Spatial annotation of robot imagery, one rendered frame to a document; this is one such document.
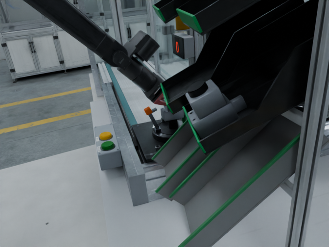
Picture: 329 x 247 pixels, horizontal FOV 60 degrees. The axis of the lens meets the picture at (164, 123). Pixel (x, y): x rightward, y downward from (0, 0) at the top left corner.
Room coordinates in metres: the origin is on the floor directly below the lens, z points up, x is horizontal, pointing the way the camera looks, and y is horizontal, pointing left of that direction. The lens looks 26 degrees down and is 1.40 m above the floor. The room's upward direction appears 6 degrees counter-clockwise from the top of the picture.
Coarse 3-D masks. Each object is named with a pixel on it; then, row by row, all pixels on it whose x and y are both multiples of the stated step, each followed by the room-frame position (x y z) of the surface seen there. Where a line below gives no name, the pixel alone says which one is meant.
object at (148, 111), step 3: (144, 108) 0.81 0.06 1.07; (147, 108) 0.80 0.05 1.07; (150, 108) 0.79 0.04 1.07; (153, 108) 0.81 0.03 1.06; (156, 108) 0.80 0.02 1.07; (144, 111) 0.80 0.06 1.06; (147, 111) 0.79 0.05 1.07; (150, 111) 0.79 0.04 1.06; (153, 111) 0.80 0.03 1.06; (147, 114) 0.79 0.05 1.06; (150, 114) 0.79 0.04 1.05; (150, 117) 0.79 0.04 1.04; (153, 117) 0.80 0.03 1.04; (153, 120) 0.80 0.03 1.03; (153, 123) 0.80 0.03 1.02; (156, 123) 0.80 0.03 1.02; (156, 126) 0.80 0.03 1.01
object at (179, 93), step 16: (272, 0) 0.60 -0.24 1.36; (288, 0) 0.49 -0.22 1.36; (240, 16) 0.61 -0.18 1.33; (256, 16) 0.62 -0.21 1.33; (272, 16) 0.49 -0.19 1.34; (224, 32) 0.61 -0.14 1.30; (240, 32) 0.48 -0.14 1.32; (208, 48) 0.61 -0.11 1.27; (224, 48) 0.61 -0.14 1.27; (240, 48) 0.48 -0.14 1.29; (192, 64) 0.61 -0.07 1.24; (208, 64) 0.61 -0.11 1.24; (224, 64) 0.48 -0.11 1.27; (176, 80) 0.60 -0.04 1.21; (192, 80) 0.58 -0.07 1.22; (224, 80) 0.48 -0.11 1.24; (176, 96) 0.54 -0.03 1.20; (176, 112) 0.48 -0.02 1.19
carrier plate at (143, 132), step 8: (160, 120) 0.92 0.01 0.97; (136, 128) 0.87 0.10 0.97; (144, 128) 0.87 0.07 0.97; (136, 136) 0.82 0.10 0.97; (144, 136) 0.81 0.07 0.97; (152, 136) 0.81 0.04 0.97; (144, 144) 0.76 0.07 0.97; (152, 144) 0.75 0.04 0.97; (160, 144) 0.75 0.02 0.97; (144, 152) 0.71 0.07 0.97; (152, 152) 0.71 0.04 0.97; (152, 160) 0.68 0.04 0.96
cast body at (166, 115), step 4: (164, 100) 0.82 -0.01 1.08; (164, 108) 0.82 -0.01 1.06; (164, 112) 0.79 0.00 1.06; (168, 112) 0.79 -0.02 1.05; (180, 112) 0.80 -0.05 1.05; (184, 112) 0.82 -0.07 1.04; (164, 116) 0.79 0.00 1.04; (168, 116) 0.79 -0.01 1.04; (172, 116) 0.80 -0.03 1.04; (176, 116) 0.80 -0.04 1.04; (180, 116) 0.80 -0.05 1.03; (164, 120) 0.79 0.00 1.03; (168, 120) 0.79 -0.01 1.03
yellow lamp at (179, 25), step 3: (177, 18) 1.01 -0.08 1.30; (177, 21) 1.01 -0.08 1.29; (180, 21) 1.01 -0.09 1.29; (177, 24) 1.02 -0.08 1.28; (180, 24) 1.01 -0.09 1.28; (183, 24) 1.01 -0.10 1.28; (177, 27) 1.02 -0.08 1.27; (180, 27) 1.01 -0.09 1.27; (183, 27) 1.01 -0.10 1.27; (186, 27) 1.01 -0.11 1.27; (189, 27) 1.02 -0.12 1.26
